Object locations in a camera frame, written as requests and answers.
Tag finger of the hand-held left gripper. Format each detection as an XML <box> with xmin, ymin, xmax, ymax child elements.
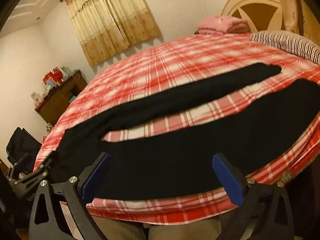
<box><xmin>7</xmin><ymin>151</ymin><xmax>60</xmax><ymax>193</ymax></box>

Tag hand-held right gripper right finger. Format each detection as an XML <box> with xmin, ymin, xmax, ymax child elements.
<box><xmin>212</xmin><ymin>153</ymin><xmax>294</xmax><ymax>240</ymax></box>

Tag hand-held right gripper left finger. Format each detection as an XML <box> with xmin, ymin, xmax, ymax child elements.
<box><xmin>29</xmin><ymin>152</ymin><xmax>112</xmax><ymax>240</ymax></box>

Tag black pants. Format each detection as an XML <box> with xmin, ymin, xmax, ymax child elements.
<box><xmin>54</xmin><ymin>64</ymin><xmax>320</xmax><ymax>200</ymax></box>

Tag black chair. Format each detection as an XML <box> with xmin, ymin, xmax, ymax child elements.
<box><xmin>5</xmin><ymin>127</ymin><xmax>42</xmax><ymax>174</ymax></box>

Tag brown wooden cabinet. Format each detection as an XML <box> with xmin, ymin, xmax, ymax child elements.
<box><xmin>34</xmin><ymin>74</ymin><xmax>88</xmax><ymax>127</ymax></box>

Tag red gift bag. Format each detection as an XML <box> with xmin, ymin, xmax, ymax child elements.
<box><xmin>43</xmin><ymin>70</ymin><xmax>63</xmax><ymax>85</ymax></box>

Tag red white plaid bed blanket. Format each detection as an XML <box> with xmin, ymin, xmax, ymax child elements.
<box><xmin>32</xmin><ymin>31</ymin><xmax>320</xmax><ymax>228</ymax></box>

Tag striped pillow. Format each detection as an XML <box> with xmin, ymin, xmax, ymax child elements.
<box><xmin>249</xmin><ymin>30</ymin><xmax>320</xmax><ymax>64</ymax></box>

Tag pink folded blanket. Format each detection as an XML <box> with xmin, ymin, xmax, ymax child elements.
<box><xmin>197</xmin><ymin>16</ymin><xmax>250</xmax><ymax>35</ymax></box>

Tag gold window curtain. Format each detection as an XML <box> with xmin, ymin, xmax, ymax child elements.
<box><xmin>64</xmin><ymin>0</ymin><xmax>162</xmax><ymax>67</ymax></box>

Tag cream round headboard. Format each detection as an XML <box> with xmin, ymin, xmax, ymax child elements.
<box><xmin>221</xmin><ymin>0</ymin><xmax>304</xmax><ymax>34</ymax></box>

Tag gold floral patterned curtain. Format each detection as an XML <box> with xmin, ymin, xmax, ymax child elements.
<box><xmin>229</xmin><ymin>0</ymin><xmax>304</xmax><ymax>34</ymax></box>

